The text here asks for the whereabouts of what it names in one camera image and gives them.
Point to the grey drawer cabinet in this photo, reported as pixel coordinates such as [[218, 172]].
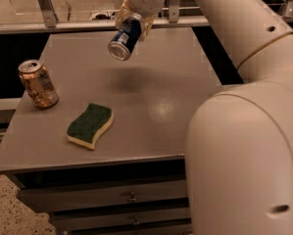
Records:
[[108, 158]]

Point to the grey drawer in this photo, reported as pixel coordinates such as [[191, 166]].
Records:
[[86, 197], [92, 221], [161, 230]]

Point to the bottom grey drawer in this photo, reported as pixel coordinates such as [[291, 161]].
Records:
[[161, 230]]

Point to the top grey drawer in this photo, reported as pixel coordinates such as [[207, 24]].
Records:
[[86, 197]]

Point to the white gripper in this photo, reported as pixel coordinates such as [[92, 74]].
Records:
[[142, 4]]

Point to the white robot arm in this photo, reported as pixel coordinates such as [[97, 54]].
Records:
[[239, 144]]

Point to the metal railing frame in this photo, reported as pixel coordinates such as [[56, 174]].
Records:
[[24, 16]]

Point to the middle grey drawer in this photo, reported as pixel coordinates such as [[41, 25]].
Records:
[[92, 221]]

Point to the green yellow sponge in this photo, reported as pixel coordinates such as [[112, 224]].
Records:
[[86, 129]]

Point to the blue pepsi can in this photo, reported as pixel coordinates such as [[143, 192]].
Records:
[[122, 44]]

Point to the orange soda can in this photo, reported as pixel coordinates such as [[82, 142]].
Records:
[[38, 84]]

